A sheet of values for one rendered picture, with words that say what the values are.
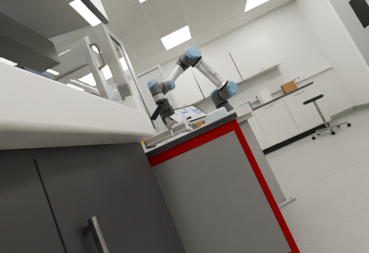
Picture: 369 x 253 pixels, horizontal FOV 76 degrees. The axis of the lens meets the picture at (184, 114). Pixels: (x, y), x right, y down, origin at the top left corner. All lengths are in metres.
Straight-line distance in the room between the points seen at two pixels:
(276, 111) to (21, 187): 4.67
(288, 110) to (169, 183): 4.04
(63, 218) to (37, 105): 0.19
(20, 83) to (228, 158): 0.87
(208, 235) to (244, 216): 0.17
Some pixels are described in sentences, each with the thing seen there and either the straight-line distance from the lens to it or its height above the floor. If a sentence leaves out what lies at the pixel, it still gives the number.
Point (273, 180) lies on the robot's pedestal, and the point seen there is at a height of 0.19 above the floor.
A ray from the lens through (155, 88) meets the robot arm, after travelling 1.59.
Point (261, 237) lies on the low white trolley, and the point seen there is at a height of 0.23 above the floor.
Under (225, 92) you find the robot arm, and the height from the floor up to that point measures 0.99.
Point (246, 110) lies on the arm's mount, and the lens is 1.97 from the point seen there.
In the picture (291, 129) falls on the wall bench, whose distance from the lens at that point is 4.93.
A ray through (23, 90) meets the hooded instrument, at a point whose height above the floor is 0.86.
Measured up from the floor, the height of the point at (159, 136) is 0.86.
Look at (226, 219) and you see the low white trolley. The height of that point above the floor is 0.35.
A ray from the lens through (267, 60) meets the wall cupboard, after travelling 5.44.
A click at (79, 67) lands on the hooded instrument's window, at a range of 0.65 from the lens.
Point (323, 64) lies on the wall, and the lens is 6.08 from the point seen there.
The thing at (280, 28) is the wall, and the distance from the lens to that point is 6.15.
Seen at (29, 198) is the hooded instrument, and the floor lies 0.72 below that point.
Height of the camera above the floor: 0.69
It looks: 8 degrees up
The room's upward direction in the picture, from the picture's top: 24 degrees counter-clockwise
